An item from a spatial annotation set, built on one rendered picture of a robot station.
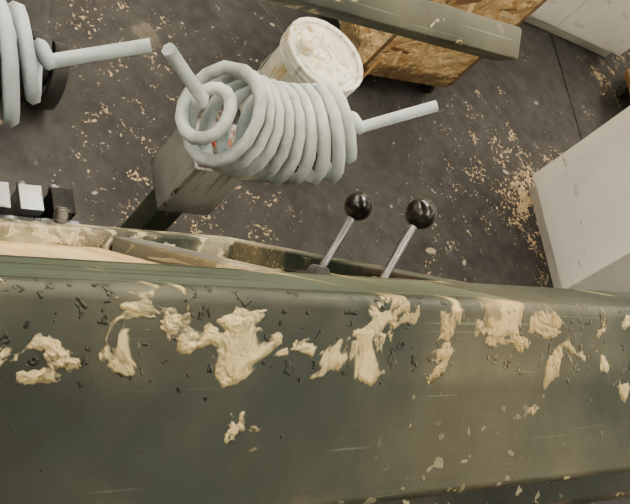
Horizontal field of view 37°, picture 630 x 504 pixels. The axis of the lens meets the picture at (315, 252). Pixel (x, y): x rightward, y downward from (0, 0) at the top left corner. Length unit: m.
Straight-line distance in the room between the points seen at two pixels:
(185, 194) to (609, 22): 3.55
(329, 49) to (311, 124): 2.66
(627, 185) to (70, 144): 2.07
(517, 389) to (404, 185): 3.15
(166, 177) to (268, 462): 1.52
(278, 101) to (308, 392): 0.20
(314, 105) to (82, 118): 2.45
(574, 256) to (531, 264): 0.18
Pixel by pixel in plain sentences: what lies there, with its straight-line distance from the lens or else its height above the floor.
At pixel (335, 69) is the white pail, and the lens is 3.17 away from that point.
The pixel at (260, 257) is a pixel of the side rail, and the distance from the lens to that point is 1.70.
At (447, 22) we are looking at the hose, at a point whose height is 1.95.
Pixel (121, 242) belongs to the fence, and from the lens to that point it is 1.65.
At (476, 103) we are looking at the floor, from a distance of 4.27.
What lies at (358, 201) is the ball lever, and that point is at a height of 1.45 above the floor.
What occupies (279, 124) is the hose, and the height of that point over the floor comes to 1.88.
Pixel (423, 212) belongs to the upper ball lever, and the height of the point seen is 1.55.
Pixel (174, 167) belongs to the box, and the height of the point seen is 0.85.
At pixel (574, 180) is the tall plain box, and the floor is 0.25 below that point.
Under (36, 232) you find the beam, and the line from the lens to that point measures 1.63.
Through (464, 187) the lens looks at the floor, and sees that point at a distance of 3.88.
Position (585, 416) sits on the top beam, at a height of 1.90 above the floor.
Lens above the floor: 2.23
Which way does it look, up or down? 45 degrees down
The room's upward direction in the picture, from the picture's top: 51 degrees clockwise
